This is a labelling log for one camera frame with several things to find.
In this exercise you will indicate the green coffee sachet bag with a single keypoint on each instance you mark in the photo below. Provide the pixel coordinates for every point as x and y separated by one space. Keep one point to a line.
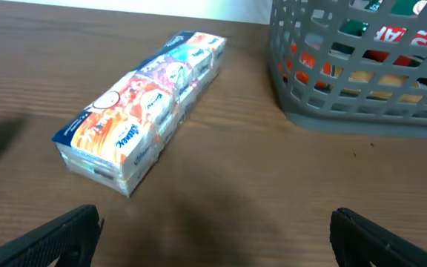
396 29

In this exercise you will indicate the red spaghetti packet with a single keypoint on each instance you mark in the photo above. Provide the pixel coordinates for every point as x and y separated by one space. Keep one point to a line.
317 79

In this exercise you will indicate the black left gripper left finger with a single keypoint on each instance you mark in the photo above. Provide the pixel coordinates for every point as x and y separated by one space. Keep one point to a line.
68 240

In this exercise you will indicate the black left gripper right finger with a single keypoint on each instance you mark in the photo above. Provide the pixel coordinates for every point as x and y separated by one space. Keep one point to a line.
357 241

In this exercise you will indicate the grey plastic lattice basket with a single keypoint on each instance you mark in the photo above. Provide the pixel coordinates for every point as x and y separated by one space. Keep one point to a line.
317 23

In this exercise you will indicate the colourful tissue multipack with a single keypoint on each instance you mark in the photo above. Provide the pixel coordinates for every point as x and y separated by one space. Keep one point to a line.
117 138

